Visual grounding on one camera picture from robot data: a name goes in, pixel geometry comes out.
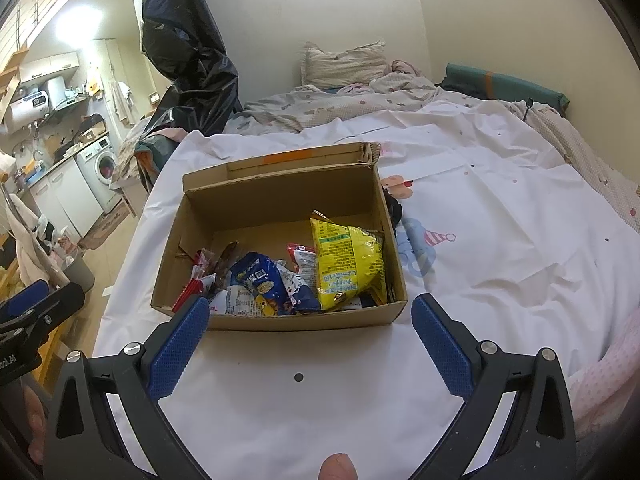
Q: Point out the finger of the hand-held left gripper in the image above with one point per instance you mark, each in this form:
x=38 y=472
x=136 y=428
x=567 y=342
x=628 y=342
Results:
x=62 y=299
x=27 y=296

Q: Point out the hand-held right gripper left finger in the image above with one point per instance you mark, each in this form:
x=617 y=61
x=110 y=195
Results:
x=182 y=345

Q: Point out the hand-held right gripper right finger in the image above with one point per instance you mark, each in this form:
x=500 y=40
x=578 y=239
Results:
x=442 y=345

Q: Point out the white red-ended snack bar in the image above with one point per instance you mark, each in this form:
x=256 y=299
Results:
x=195 y=285

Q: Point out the dark brown snack packet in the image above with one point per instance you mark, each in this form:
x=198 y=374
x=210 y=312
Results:
x=227 y=260

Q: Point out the blue yellow cartoon snack packet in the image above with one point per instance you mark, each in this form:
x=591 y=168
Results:
x=257 y=280

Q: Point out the white blue snack packet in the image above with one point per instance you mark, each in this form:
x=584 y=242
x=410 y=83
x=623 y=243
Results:
x=300 y=291

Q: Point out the person's left hand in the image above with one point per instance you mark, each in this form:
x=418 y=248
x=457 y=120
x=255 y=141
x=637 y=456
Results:
x=36 y=410

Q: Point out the person's right hand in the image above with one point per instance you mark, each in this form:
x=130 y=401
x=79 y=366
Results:
x=340 y=467

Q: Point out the grey bin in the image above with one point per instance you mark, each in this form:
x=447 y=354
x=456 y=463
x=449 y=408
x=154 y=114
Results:
x=79 y=272

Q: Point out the white hanging clothes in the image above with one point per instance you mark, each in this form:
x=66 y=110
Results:
x=22 y=240

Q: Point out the brown door mat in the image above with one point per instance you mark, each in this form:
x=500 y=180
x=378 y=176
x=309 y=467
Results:
x=105 y=225

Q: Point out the white base cabinet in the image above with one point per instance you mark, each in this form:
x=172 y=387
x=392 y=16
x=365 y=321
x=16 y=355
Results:
x=67 y=197

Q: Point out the white washing machine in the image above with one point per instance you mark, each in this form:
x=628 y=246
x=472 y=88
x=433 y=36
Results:
x=102 y=167

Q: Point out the small black object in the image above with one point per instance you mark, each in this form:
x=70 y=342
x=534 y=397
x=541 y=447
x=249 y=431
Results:
x=394 y=210

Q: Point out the pink dotted blanket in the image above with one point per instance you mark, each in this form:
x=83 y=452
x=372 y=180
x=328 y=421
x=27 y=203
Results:
x=607 y=385

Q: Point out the pile of clothes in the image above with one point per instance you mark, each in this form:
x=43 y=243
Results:
x=145 y=150

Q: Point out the small brown cardboard box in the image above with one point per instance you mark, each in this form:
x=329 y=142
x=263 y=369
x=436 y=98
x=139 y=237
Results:
x=92 y=127

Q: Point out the white water heater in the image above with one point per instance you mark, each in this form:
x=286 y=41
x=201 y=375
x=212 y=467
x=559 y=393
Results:
x=27 y=110

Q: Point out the white hanging towel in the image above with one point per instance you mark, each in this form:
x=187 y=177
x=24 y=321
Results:
x=120 y=102

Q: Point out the grey cloth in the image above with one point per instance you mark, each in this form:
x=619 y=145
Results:
x=612 y=460

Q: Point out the range hood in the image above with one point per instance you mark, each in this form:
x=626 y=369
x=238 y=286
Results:
x=62 y=92

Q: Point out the green mat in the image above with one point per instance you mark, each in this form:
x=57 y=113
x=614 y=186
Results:
x=505 y=85

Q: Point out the floral duvet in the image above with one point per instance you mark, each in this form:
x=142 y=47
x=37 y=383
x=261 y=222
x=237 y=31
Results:
x=320 y=105

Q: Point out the ceiling light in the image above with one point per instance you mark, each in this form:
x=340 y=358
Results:
x=77 y=27

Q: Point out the black plastic sheet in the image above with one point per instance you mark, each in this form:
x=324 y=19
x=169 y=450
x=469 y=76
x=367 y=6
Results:
x=190 y=50

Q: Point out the loft railing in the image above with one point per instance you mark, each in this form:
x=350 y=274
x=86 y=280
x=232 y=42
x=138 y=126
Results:
x=40 y=2

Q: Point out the patterned pillow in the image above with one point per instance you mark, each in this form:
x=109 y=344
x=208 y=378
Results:
x=342 y=62

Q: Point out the white wall cupboard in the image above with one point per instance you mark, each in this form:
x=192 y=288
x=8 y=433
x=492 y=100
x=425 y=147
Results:
x=50 y=66

